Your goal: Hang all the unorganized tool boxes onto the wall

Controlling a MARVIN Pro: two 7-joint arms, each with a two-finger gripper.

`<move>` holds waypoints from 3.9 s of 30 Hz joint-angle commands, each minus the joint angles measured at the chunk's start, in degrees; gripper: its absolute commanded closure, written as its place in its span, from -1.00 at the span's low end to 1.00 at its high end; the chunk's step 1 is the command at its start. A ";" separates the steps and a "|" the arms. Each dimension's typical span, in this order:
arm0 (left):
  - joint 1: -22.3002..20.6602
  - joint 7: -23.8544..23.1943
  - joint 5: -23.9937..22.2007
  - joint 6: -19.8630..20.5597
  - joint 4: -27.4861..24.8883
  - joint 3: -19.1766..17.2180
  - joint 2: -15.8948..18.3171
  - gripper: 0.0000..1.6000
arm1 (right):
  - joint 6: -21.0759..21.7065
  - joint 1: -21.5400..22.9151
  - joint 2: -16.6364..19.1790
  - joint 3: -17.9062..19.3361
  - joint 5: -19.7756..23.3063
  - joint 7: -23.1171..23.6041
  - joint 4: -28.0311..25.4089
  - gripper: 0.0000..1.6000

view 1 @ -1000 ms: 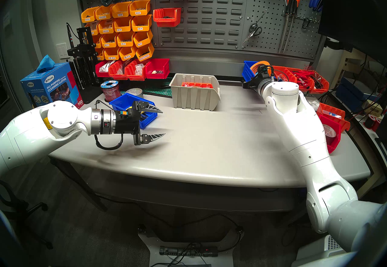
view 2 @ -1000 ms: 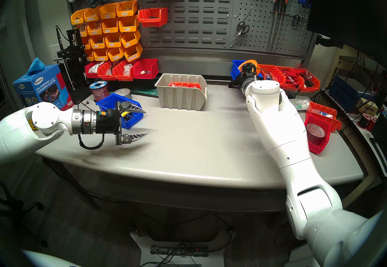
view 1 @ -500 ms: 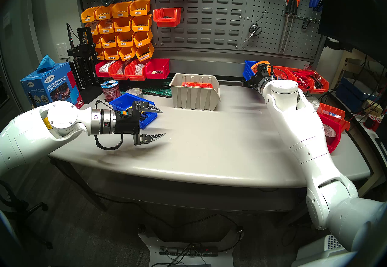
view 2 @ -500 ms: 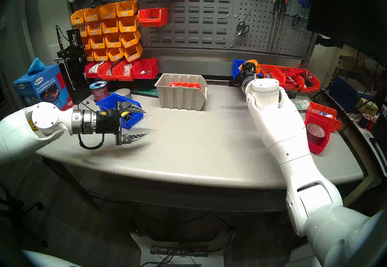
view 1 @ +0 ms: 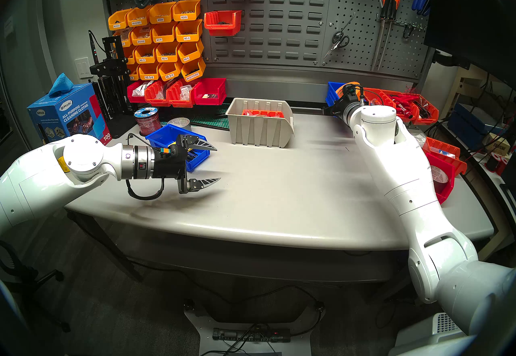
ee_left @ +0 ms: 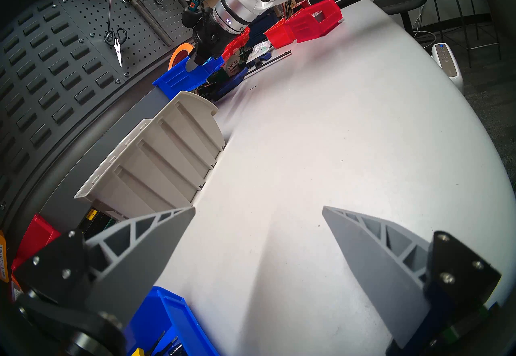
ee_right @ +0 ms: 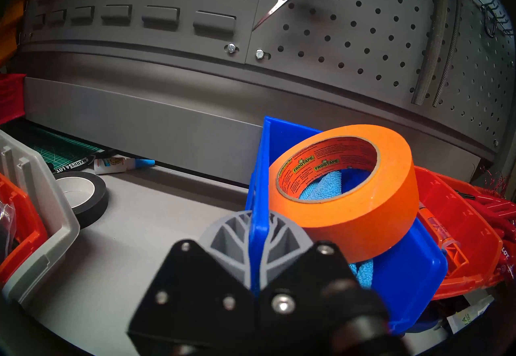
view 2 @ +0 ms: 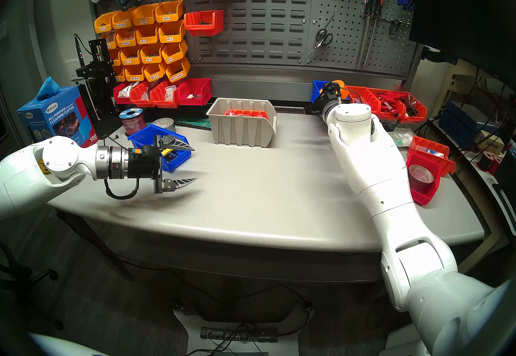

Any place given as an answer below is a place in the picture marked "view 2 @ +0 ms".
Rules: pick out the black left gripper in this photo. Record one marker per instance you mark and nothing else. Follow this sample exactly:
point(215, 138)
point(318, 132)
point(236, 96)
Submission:
point(143, 161)

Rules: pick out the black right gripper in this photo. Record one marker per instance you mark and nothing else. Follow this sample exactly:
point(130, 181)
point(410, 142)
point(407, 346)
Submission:
point(330, 95)

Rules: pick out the blue plastic storage bin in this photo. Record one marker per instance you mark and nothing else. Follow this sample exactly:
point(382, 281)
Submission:
point(316, 89)
point(143, 137)

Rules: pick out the large beige storage bin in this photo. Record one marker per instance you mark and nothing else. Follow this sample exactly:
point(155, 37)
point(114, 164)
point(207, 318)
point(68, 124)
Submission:
point(238, 133)

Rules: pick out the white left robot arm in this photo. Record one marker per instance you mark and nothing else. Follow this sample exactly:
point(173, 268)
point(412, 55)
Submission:
point(24, 175)

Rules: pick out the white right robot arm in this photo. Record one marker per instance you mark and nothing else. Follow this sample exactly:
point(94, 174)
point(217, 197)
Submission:
point(383, 181)

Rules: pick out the red tool white lettering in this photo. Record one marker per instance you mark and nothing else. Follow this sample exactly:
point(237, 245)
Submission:
point(389, 103)

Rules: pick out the black metal rod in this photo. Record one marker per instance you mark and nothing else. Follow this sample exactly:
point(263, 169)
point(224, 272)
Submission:
point(189, 125)

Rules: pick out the green cutting mat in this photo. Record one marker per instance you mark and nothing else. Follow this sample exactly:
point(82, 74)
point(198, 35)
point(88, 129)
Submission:
point(193, 122)

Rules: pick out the orange-red plastic bin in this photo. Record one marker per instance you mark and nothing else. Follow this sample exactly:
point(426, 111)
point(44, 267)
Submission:
point(419, 111)
point(369, 105)
point(443, 165)
point(246, 114)

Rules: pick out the red parts bin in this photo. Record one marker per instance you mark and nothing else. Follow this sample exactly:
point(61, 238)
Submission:
point(121, 93)
point(163, 96)
point(195, 92)
point(141, 95)

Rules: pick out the large grey pegboard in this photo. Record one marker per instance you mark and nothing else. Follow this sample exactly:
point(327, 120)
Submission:
point(346, 48)

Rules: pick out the blue bench vise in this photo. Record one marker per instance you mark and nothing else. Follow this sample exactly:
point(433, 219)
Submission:
point(387, 124)

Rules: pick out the clear bag green label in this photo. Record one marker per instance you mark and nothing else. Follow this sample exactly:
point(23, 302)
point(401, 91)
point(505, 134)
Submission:
point(401, 139)

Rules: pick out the yellow labelled parts bin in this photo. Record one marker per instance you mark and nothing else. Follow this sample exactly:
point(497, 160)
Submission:
point(122, 20)
point(115, 57)
point(147, 35)
point(174, 52)
point(119, 74)
point(109, 39)
point(130, 56)
point(177, 70)
point(126, 37)
point(151, 54)
point(171, 32)
point(103, 23)
point(134, 73)
point(154, 72)
point(144, 16)
point(169, 12)

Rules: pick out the black metal stand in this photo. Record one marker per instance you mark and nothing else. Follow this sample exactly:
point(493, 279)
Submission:
point(96, 89)

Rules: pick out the blue cleaning cloths box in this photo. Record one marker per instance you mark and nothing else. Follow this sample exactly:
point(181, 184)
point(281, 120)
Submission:
point(60, 117)

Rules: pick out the small white blue box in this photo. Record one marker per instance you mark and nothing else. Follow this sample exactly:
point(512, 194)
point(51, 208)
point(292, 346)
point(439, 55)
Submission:
point(431, 151)

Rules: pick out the clear packing tape roll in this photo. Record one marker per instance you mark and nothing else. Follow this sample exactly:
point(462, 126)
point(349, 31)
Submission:
point(421, 175)

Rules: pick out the orange-red hanging bin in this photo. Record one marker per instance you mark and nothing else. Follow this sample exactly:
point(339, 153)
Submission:
point(204, 22)

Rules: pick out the dark blue case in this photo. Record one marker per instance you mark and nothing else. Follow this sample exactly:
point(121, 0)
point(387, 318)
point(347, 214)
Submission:
point(459, 117)

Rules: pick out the blue cloth in dispenser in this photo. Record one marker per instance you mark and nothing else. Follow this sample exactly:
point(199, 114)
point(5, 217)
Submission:
point(48, 87)

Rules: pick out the black office chair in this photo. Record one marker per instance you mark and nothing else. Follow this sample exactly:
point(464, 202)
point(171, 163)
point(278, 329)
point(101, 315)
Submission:
point(40, 276)

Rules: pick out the black power strip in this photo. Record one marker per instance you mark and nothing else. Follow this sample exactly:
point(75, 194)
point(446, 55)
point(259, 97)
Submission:
point(225, 334)

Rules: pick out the black monitor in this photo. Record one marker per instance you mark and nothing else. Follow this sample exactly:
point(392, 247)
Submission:
point(463, 8)

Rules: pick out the small cardboard box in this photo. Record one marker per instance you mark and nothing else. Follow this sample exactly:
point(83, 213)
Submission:
point(492, 143)

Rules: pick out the red thread spool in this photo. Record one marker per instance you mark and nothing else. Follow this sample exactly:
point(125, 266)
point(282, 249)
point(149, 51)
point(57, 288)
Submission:
point(494, 161)

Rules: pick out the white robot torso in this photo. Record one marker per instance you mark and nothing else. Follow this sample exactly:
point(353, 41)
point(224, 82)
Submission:
point(60, 347)

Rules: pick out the grey duct tape roll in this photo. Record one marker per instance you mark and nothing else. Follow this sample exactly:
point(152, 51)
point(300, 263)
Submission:
point(163, 123)

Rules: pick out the grey louvred wall panel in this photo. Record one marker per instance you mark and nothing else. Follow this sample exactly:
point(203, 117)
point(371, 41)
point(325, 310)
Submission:
point(262, 16)

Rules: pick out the white wall switch plate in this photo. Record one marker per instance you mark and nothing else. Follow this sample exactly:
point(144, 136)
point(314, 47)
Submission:
point(71, 70)

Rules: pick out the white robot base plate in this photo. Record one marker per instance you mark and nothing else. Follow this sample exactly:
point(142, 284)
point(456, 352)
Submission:
point(189, 327)

